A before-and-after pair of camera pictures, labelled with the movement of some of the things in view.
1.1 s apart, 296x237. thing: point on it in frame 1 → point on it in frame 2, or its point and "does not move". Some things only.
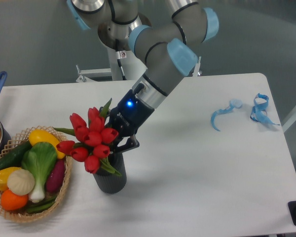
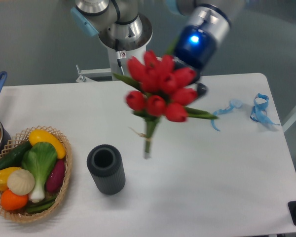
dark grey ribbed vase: x=112 y=183 does not move
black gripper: x=129 y=117 → x=195 y=48
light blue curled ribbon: x=234 y=103 does not move
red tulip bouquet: x=91 y=142 → x=163 y=91
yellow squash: x=38 y=135 does not move
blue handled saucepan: x=0 y=141 does not move
